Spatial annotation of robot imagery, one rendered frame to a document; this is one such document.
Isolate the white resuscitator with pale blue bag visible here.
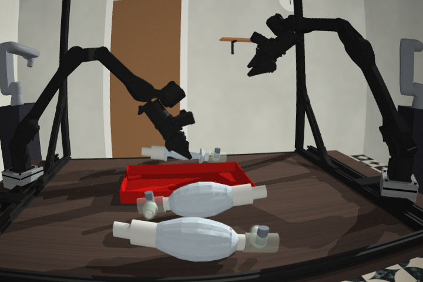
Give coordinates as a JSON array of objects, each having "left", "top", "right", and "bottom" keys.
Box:
[{"left": 142, "top": 145, "right": 227, "bottom": 163}]

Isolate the red tray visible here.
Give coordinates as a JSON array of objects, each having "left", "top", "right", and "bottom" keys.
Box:
[{"left": 119, "top": 162, "right": 256, "bottom": 203}]

